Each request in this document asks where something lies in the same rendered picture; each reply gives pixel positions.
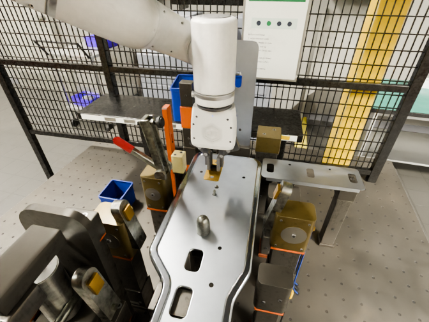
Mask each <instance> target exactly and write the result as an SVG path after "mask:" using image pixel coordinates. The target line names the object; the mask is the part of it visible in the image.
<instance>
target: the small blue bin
mask: <svg viewBox="0 0 429 322"><path fill-rule="evenodd" d="M98 198H99V199H100V201H101V202H110V203H113V201H115V200H117V199H126V200H128V202H129V204H130V205H131V206H132V204H133V203H134V202H135V200H136V197H135V192H134V189H133V182H130V181H122V180H111V181H110V182H109V183H108V184H107V186H106V187H105V188H104V189H103V190H102V191H101V192H100V194H99V195H98Z"/></svg>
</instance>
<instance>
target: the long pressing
mask: <svg viewBox="0 0 429 322"><path fill-rule="evenodd" d="M206 170H207V165H205V156H204V155H203V153H202V152H198V153H197V154H195V156H194V157H193V159H192V162H191V164H190V166H189V168H188V170H187V172H186V174H185V176H184V178H183V180H182V182H181V184H180V186H179V188H178V190H177V192H176V194H175V196H174V198H173V200H172V202H171V204H170V206H169V208H168V210H167V212H166V214H165V216H164V219H163V221H162V223H161V225H160V227H159V229H158V231H157V233H156V235H155V237H154V239H153V241H152V243H151V246H150V248H149V256H150V259H151V262H152V264H153V266H154V268H155V270H156V272H157V274H158V276H159V278H160V280H161V282H162V290H161V292H160V295H159V297H158V300H157V303H156V305H155V308H154V311H153V313H152V316H151V319H150V321H149V322H231V317H232V310H233V306H234V302H235V300H236V298H237V296H238V294H239V293H240V292H241V290H242V288H243V287H244V285H245V284H246V282H247V280H248V279H249V277H250V274H251V270H252V259H253V247H254V241H255V228H256V222H257V210H258V203H259V192H260V180H261V174H262V164H261V162H259V161H258V160H257V159H254V158H249V157H239V156H233V155H225V156H224V165H223V169H222V173H221V175H220V179H219V181H209V180H205V179H204V175H205V173H206ZM200 171H203V172H202V173H201V172H200ZM243 177H245V179H244V178H243ZM216 185H218V187H219V188H215V186H216ZM214 189H215V190H216V196H213V190H214ZM200 215H206V216H207V217H208V219H209V221H210V233H209V234H208V235H207V236H199V235H198V234H197V232H196V221H197V218H198V216H200ZM218 247H221V248H222V249H221V250H218ZM192 250H198V251H201V252H202V253H203V257H202V261H201V264H200V268H199V270H198V271H197V272H192V271H188V270H186V268H185V266H186V262H187V260H188V256H189V254H190V252H191V251H192ZM209 283H213V284H214V286H213V287H209ZM179 288H188V289H191V290H192V297H191V300H190V304H189V306H188V310H187V313H186V316H185V317H184V318H182V319H180V318H175V317H172V316H171V315H170V310H171V308H172V304H173V302H174V299H175V296H176V293H177V290H178V289H179Z"/></svg>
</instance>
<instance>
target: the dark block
mask: <svg viewBox="0 0 429 322"><path fill-rule="evenodd" d="M66 208H68V209H72V210H76V211H78V212H80V213H82V214H83V215H85V216H86V217H87V218H88V219H89V220H90V221H91V222H92V223H93V225H94V228H95V230H96V233H97V235H98V237H99V240H100V242H101V245H102V247H103V249H104V252H105V254H106V257H107V259H108V261H109V264H110V266H111V268H112V271H113V273H114V276H115V278H116V280H117V283H118V285H119V289H118V290H117V292H116V295H117V296H118V297H119V299H120V300H124V301H126V303H127V305H128V308H129V310H130V312H131V314H132V318H131V322H134V319H135V317H136V315H137V311H135V310H134V309H133V307H132V304H131V302H130V299H129V297H128V294H127V292H126V290H125V287H124V284H123V281H122V279H121V276H120V274H119V272H118V269H117V266H116V264H115V262H114V259H113V257H112V254H111V251H110V249H109V246H108V244H107V241H106V239H105V235H106V230H105V228H104V226H103V222H102V220H101V218H100V214H99V213H98V212H97V211H91V210H85V209H80V208H73V207H69V206H67V207H66Z"/></svg>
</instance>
